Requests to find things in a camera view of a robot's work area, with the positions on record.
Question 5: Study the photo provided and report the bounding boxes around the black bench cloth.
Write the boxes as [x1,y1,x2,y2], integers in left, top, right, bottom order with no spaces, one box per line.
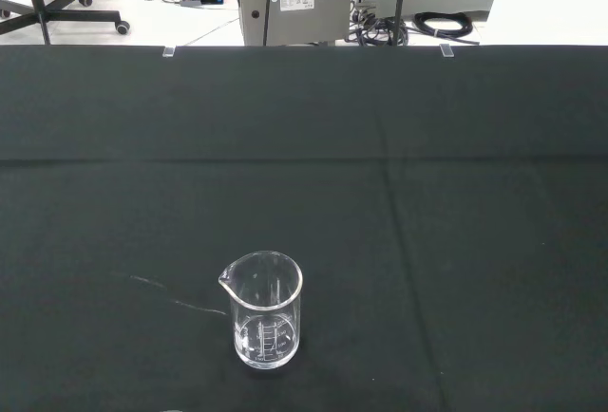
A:
[0,43,608,412]

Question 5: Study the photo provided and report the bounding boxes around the grey metal cabinet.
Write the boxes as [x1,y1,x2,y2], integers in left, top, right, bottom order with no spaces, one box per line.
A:
[234,0,353,47]

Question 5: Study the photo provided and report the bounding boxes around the black office chair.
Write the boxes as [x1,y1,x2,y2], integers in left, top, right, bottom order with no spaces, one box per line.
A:
[0,0,132,47]

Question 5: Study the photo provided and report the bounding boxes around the tangled black cables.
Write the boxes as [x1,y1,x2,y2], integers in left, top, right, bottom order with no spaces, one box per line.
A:
[349,1,409,47]

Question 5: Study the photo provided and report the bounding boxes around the coiled black cable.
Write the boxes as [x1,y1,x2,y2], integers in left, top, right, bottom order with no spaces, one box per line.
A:
[412,10,480,47]

